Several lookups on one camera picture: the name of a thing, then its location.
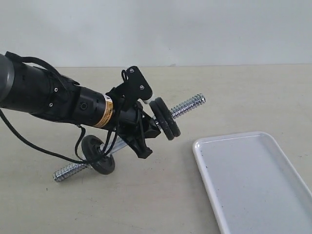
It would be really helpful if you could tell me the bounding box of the chrome dumbbell bar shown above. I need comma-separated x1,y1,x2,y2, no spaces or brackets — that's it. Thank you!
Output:
53,93,206,182

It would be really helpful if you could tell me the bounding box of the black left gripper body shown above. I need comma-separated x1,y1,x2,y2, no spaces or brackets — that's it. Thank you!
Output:
109,99,149,139

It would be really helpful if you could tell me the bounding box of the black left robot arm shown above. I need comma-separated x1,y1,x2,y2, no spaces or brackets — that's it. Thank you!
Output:
0,52,161,158

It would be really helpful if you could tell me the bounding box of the white rectangular tray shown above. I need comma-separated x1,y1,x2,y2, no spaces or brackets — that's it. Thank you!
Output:
193,132,312,234

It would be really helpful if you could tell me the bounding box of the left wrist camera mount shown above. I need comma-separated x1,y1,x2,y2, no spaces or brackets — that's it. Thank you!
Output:
106,66,153,111

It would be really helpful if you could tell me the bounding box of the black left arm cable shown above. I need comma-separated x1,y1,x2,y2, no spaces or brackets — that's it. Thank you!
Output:
0,56,147,164

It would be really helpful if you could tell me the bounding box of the black plate far end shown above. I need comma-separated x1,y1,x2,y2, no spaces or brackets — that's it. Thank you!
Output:
149,101,175,140

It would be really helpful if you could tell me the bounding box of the black plate end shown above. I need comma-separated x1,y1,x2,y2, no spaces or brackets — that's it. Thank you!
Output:
149,101,175,140
81,135,115,175

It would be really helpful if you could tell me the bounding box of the black weight plate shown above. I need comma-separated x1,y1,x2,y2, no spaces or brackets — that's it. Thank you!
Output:
155,97,181,137

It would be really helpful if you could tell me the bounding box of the black plate near end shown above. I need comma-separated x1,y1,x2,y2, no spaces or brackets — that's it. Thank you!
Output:
81,135,115,175

